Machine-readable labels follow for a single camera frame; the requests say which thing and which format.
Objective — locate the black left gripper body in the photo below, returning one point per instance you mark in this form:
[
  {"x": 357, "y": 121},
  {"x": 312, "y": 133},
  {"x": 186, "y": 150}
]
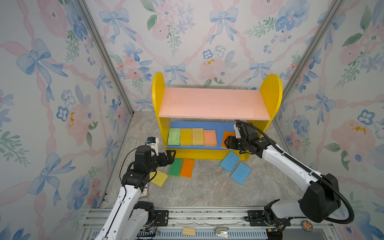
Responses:
[{"x": 156, "y": 161}]

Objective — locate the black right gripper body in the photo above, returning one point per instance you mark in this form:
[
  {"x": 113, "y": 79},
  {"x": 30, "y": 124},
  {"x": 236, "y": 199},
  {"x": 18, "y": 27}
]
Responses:
[{"x": 244, "y": 144}]

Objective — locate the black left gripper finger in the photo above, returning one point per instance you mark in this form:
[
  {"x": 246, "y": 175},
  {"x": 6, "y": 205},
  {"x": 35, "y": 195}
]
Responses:
[
  {"x": 166, "y": 160},
  {"x": 169, "y": 154}
]

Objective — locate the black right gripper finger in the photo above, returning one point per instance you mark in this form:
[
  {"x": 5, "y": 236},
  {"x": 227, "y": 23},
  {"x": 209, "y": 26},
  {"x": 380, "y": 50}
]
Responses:
[
  {"x": 232, "y": 146},
  {"x": 231, "y": 140}
]

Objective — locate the orange sponge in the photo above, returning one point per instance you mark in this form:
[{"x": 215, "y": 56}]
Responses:
[
  {"x": 226, "y": 134},
  {"x": 187, "y": 168}
]

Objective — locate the blue sponge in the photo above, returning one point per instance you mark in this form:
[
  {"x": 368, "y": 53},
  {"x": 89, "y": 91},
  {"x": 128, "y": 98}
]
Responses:
[
  {"x": 230, "y": 162},
  {"x": 241, "y": 173}
]

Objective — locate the light green sponge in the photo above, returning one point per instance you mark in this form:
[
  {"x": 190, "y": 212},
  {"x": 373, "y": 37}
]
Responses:
[{"x": 174, "y": 137}]

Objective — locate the pink salmon sponge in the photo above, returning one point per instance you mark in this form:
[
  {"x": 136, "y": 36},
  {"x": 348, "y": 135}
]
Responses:
[{"x": 210, "y": 138}]

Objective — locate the bright yellow sponge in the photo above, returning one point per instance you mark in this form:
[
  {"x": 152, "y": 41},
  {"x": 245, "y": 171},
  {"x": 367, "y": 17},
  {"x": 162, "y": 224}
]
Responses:
[{"x": 186, "y": 137}]

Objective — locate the pale yellow sponge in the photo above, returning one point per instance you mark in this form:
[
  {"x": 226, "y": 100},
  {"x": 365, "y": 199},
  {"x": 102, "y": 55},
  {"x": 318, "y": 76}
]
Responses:
[{"x": 198, "y": 137}]

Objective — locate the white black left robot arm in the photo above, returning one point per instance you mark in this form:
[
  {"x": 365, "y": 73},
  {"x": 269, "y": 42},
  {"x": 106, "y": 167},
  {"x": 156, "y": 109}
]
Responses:
[{"x": 130, "y": 215}]

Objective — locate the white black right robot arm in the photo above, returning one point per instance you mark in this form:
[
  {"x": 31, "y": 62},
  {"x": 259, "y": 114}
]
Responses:
[{"x": 320, "y": 198}]

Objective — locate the yellow pink blue wooden shelf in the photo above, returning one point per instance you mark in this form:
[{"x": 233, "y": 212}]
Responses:
[{"x": 213, "y": 109}]

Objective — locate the dark green sponge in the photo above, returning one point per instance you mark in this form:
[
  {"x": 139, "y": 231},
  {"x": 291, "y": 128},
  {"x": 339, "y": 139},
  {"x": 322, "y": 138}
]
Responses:
[{"x": 175, "y": 168}]

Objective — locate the small printed card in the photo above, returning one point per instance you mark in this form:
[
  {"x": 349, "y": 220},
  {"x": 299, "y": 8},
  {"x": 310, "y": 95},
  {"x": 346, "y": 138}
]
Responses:
[{"x": 145, "y": 192}]

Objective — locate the round red green sticker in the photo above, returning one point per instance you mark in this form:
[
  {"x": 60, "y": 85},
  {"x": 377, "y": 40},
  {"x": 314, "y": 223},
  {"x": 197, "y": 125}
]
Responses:
[{"x": 307, "y": 226}]

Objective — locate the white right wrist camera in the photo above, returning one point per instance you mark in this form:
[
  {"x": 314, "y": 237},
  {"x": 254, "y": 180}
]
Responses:
[{"x": 239, "y": 131}]

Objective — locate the aluminium corner post right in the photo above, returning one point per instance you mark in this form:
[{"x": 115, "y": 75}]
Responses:
[{"x": 321, "y": 32}]

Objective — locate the aluminium corner post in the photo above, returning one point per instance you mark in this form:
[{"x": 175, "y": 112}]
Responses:
[
  {"x": 321, "y": 32},
  {"x": 90, "y": 24}
]

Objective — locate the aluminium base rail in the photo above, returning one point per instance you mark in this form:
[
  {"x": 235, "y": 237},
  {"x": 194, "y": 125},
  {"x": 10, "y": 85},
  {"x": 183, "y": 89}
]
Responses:
[{"x": 206, "y": 219}]

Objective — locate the aluminium corner post left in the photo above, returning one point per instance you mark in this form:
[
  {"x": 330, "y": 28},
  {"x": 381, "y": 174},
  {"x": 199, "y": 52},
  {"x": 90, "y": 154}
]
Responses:
[{"x": 90, "y": 24}]

